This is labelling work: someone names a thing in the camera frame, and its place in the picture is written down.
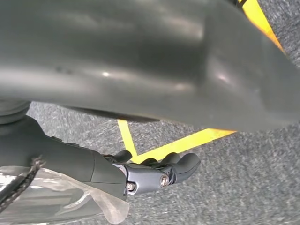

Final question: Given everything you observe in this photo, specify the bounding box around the clear plastic sheet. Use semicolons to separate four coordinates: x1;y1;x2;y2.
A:
0;165;130;225

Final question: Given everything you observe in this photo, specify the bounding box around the ribbed grey right arm sleeve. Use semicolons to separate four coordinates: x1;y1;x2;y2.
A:
0;98;32;126

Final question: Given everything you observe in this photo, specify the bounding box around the yellow floor tape square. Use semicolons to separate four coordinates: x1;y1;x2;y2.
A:
117;0;285;165

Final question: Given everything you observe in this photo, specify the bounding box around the black braided cable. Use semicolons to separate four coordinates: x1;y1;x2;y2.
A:
0;156;45;213

